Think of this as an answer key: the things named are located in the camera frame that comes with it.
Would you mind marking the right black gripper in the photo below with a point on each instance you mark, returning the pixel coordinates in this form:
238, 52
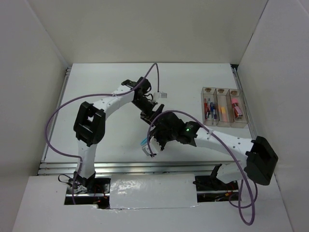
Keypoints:
154, 132

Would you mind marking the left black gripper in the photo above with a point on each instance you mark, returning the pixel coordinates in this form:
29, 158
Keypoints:
148, 116

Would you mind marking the blue cap highlighter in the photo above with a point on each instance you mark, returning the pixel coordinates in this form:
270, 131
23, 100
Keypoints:
144, 142

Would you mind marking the red gel pen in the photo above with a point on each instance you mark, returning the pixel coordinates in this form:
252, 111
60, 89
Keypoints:
205, 105

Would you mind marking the purple refill pen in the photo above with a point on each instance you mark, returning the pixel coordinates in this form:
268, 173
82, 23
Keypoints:
211, 114

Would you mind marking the green gel pen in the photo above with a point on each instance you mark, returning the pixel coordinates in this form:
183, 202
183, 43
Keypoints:
209, 103

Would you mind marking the blue gel pen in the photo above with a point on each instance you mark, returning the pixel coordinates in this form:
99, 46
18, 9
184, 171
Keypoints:
213, 111

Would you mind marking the yellow cap highlighter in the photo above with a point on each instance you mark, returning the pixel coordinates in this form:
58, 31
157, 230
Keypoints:
224, 115

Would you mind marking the pink cap highlighter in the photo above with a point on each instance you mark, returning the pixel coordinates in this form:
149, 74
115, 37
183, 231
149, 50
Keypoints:
236, 108

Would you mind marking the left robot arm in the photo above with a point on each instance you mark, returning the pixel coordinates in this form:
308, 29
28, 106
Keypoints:
90, 123

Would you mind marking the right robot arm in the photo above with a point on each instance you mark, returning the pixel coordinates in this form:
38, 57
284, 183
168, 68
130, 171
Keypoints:
254, 159

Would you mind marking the clear container left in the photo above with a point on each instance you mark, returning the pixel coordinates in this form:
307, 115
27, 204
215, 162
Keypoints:
209, 92

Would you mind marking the clear container middle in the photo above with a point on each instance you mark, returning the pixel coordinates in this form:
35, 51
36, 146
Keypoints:
223, 99

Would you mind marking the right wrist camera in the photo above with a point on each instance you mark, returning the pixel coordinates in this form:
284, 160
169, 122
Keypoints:
152, 148

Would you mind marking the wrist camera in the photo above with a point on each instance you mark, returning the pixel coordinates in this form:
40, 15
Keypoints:
159, 95
152, 148

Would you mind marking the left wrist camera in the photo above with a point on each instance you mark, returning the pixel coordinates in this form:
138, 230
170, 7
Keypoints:
159, 95

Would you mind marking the aluminium frame rail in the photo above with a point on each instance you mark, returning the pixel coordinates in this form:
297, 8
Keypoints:
130, 167

